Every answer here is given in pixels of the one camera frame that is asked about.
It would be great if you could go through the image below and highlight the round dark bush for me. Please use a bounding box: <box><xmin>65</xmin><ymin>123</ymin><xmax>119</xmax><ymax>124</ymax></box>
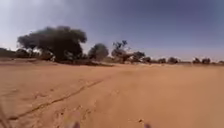
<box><xmin>87</xmin><ymin>43</ymin><xmax>110</xmax><ymax>62</ymax></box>

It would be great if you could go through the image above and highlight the row of distant trees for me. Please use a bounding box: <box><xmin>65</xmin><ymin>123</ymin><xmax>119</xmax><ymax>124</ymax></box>
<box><xmin>0</xmin><ymin>40</ymin><xmax>224</xmax><ymax>65</ymax></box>

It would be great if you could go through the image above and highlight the large dark tree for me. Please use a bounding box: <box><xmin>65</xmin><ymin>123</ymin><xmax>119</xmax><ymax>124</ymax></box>
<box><xmin>17</xmin><ymin>25</ymin><xmax>88</xmax><ymax>63</ymax></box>

